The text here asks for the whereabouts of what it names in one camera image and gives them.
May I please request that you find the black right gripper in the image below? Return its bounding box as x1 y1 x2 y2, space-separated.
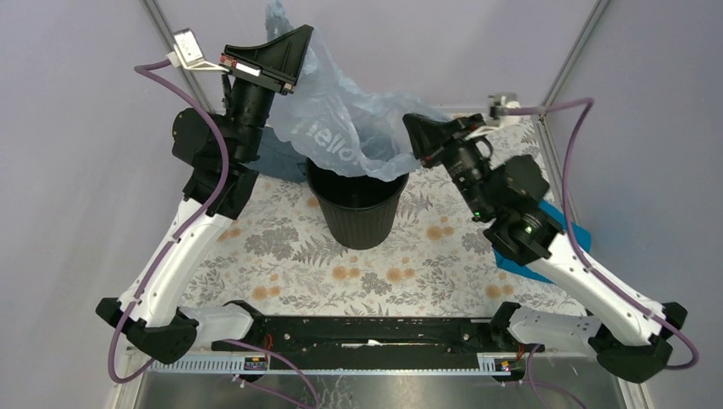
402 112 496 221

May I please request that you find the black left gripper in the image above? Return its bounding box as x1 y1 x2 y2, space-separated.
221 23 313 162

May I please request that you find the light blue plastic trash bag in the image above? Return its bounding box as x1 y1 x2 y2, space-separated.
269 31 450 181

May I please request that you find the black plastic trash bin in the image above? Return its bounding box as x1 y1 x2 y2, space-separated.
306 159 409 251

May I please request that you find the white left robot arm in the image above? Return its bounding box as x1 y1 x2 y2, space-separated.
96 25 314 364

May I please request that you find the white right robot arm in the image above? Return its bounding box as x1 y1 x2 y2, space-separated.
402 113 687 383

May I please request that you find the grey-blue crumpled cloth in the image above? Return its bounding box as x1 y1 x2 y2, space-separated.
246 126 306 183

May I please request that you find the bright blue cloth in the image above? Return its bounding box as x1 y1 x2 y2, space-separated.
493 200 593 285

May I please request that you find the floral patterned table mat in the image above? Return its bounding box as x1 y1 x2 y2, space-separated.
175 112 588 319

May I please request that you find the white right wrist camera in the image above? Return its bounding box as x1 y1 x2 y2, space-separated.
466 92 521 140

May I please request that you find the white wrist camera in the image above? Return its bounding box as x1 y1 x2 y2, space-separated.
466 92 521 140
166 28 229 72

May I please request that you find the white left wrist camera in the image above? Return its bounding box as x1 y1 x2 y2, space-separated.
166 28 229 72

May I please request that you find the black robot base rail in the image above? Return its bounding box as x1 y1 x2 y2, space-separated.
241 315 532 371

